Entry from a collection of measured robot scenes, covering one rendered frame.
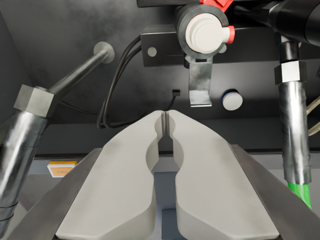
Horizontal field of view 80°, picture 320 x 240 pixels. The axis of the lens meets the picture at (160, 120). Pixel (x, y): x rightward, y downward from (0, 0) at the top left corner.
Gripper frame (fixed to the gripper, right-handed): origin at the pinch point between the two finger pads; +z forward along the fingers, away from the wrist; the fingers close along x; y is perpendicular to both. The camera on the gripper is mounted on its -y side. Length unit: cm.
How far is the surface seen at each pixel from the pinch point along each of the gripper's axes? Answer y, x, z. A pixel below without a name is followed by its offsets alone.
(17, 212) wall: 159, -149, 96
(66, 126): 17.7, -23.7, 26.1
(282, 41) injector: -2.7, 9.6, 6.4
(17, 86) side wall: 6.5, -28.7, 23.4
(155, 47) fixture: -1.5, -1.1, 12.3
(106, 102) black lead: 3.2, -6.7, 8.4
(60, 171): 19.5, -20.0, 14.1
